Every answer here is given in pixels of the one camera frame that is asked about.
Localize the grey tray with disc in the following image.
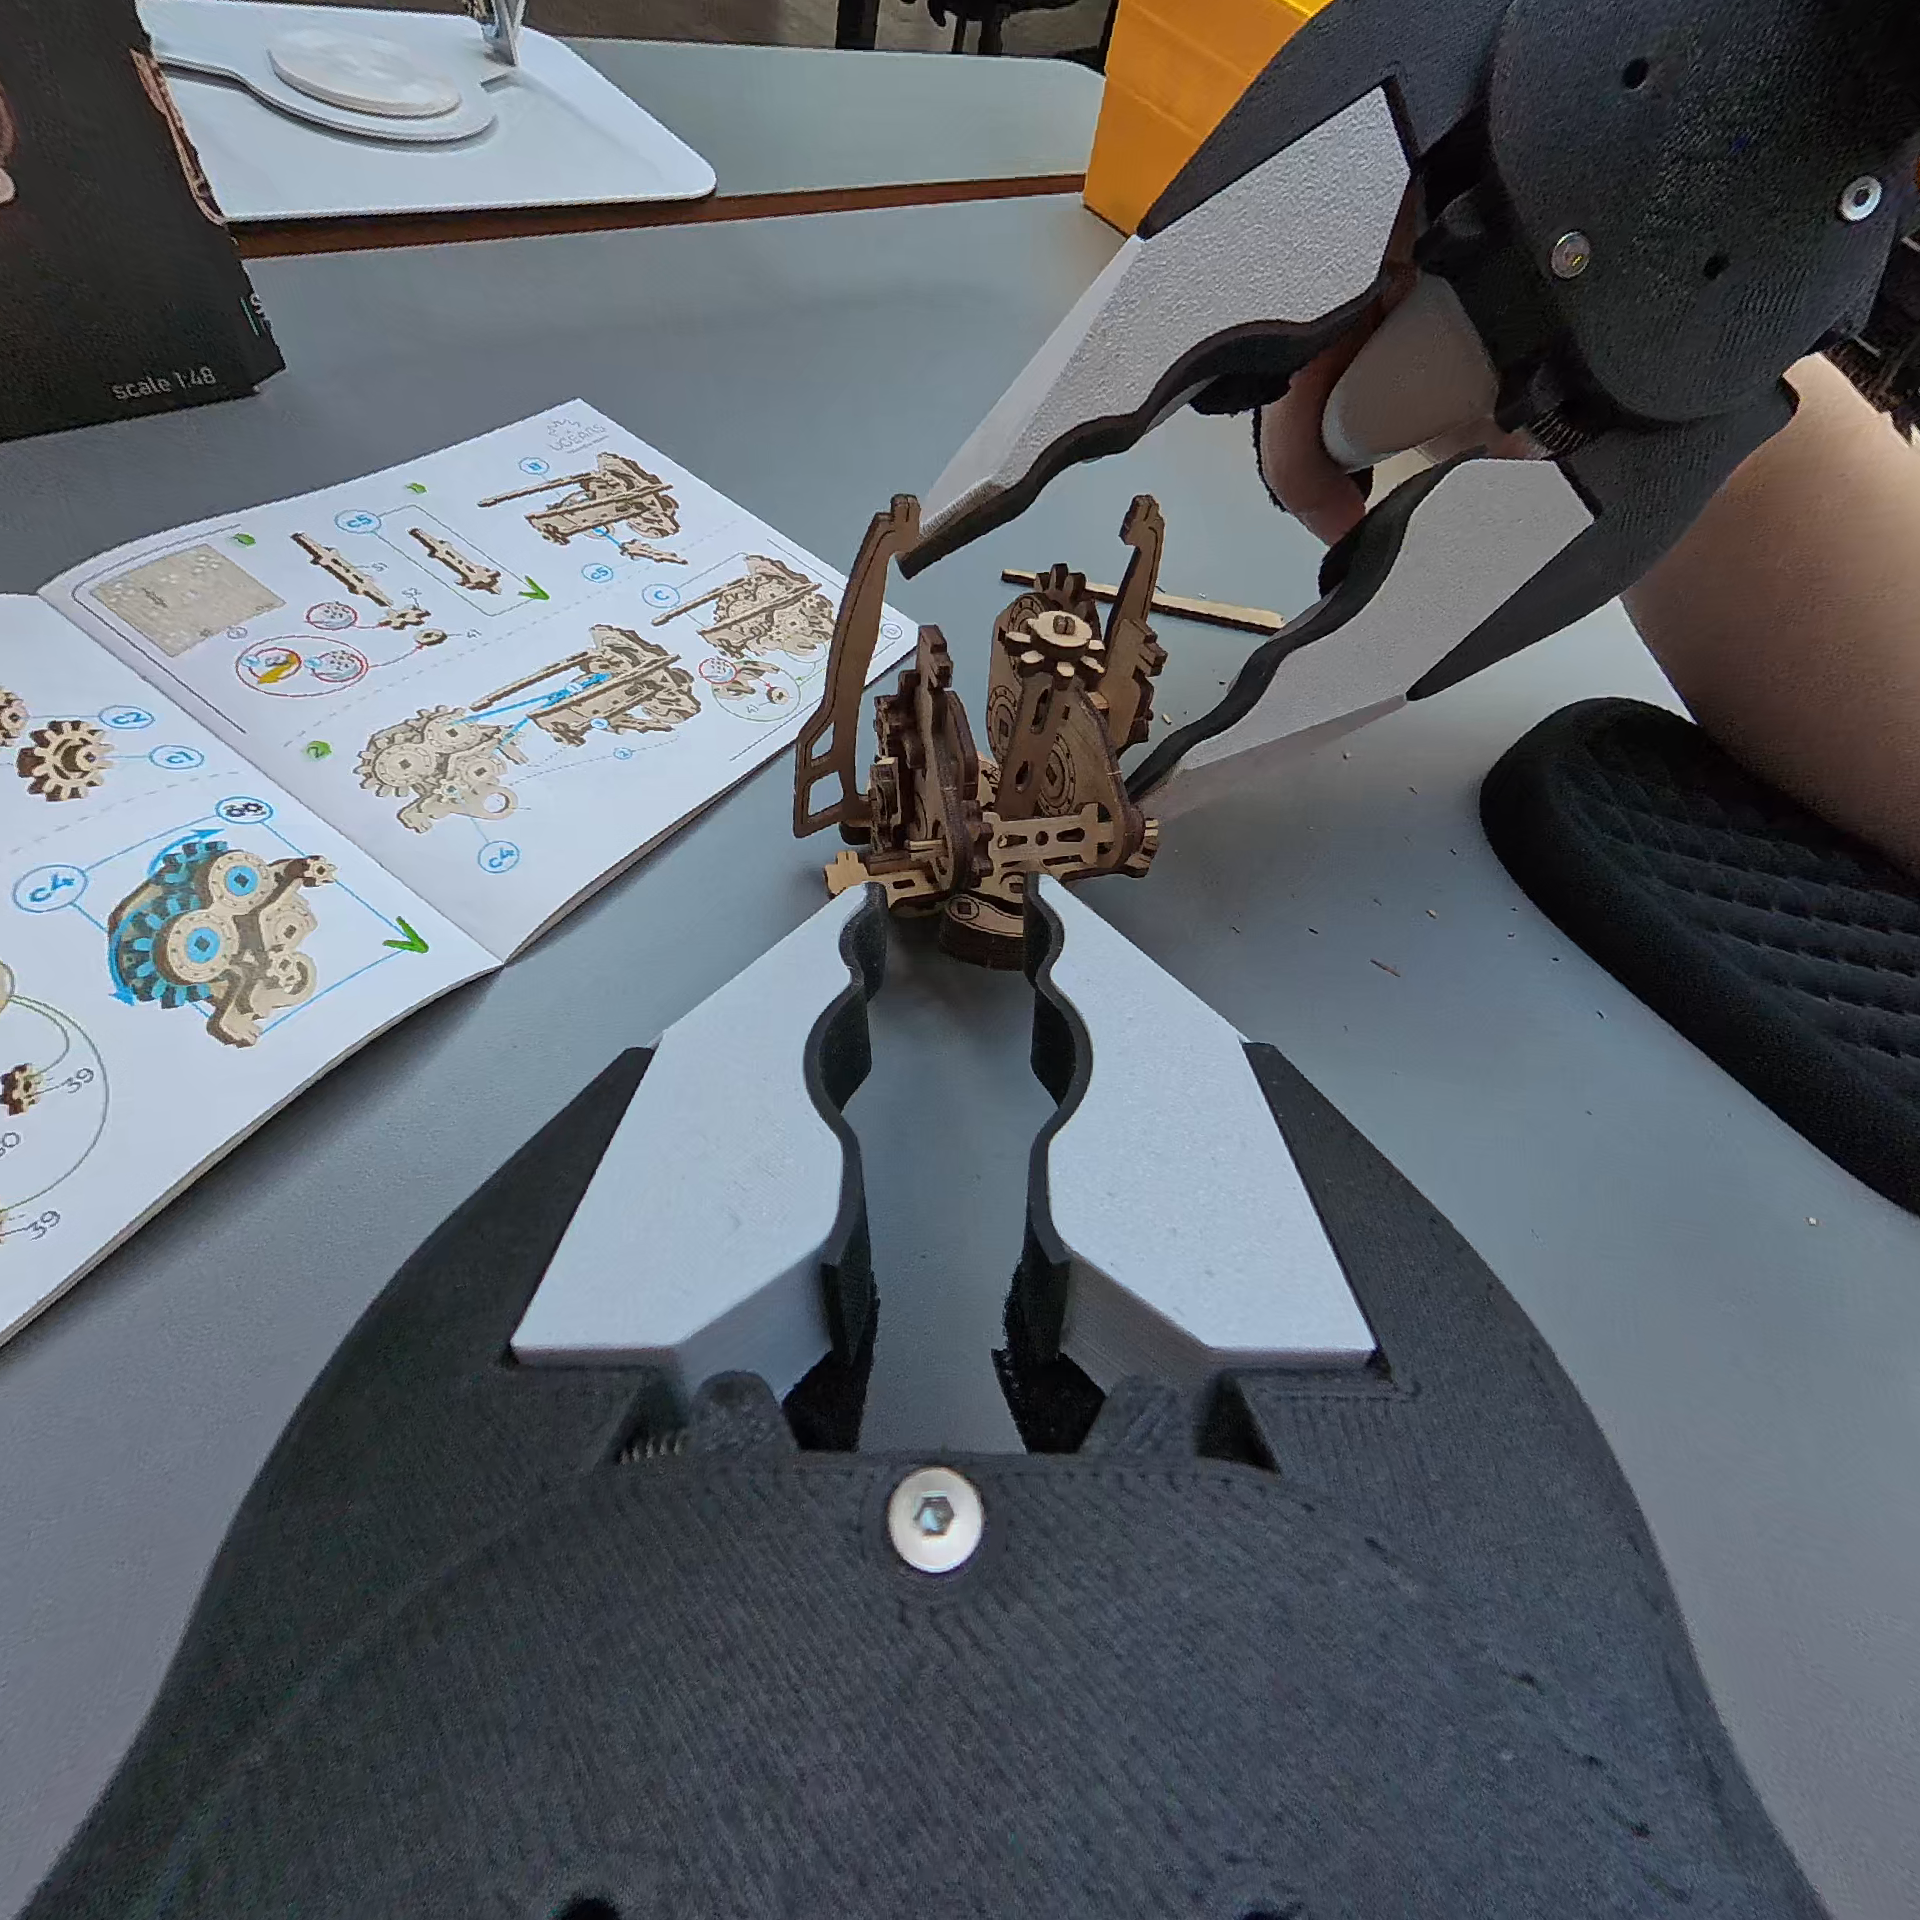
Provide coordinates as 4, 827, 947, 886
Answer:
146, 0, 720, 226

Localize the person's right forearm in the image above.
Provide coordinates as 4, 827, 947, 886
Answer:
1620, 352, 1920, 881

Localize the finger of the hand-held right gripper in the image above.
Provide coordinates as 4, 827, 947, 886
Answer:
897, 82, 1425, 584
1123, 456, 1604, 830

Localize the grey desk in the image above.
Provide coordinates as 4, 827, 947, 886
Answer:
0, 192, 1920, 1913

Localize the wooden gear mechanism model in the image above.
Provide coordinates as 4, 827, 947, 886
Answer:
791, 497, 1168, 975

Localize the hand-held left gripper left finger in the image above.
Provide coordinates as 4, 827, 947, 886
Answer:
510, 883, 895, 1455

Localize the black model kit box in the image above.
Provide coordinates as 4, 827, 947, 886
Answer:
0, 0, 289, 443

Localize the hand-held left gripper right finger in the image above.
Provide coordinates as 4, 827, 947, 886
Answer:
993, 874, 1384, 1455

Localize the white assembly instruction booklet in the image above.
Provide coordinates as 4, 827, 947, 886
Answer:
0, 399, 921, 1345

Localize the person's right hand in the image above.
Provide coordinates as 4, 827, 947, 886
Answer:
1258, 394, 1374, 545

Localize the thin wooden stick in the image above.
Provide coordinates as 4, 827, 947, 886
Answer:
1002, 564, 1289, 634

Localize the brown-edged grey table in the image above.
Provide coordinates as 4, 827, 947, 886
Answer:
152, 36, 1114, 260

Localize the yellow plastic bin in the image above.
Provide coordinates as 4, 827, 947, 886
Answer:
1083, 0, 1338, 240

